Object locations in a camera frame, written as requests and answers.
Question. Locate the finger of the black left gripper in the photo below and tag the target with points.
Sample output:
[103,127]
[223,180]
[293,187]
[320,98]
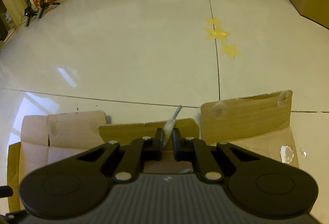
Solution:
[6,191]

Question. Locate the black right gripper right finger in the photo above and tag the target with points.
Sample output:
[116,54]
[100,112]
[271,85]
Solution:
[199,154]

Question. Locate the yellow star stickers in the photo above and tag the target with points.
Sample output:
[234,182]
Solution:
[215,32]

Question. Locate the flattened brown cardboard sheet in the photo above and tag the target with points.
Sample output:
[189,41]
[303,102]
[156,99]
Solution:
[46,130]

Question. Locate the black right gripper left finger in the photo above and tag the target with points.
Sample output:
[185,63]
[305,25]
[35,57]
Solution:
[136,154]

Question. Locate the grey shoelace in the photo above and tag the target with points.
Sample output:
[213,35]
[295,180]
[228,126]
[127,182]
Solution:
[169,163]

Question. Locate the black tripod stand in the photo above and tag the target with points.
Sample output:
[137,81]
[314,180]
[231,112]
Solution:
[38,12]

